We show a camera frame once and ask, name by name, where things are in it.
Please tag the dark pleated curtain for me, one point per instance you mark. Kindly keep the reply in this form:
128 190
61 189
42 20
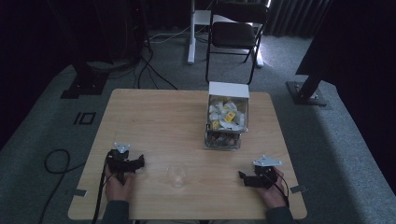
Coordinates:
295 17

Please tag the pile of white tea bags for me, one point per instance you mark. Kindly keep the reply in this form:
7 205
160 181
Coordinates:
226 115

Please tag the black folding chair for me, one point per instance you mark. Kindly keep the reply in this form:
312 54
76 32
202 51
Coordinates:
235 34

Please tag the black slanted stand on plate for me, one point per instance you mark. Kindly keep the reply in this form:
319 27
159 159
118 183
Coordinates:
308 90

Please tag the black stand with flat base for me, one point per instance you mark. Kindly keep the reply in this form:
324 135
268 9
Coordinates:
85 82

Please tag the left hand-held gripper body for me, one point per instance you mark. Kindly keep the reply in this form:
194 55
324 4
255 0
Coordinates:
122 161

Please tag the person's right hand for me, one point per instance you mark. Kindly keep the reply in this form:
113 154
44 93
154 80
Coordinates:
274 194

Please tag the clear glass cup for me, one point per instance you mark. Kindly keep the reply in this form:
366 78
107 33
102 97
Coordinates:
176 176

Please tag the person's left hand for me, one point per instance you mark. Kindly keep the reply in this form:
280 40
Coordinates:
117 188

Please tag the grey tape strip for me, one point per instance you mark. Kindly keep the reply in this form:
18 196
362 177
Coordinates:
298 188
80 193

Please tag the clear box with white lid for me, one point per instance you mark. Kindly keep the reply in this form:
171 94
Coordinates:
229 90

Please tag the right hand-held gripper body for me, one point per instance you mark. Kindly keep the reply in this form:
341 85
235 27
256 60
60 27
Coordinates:
264 174

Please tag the pile of brown packets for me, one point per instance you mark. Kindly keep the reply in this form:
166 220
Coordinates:
223 139

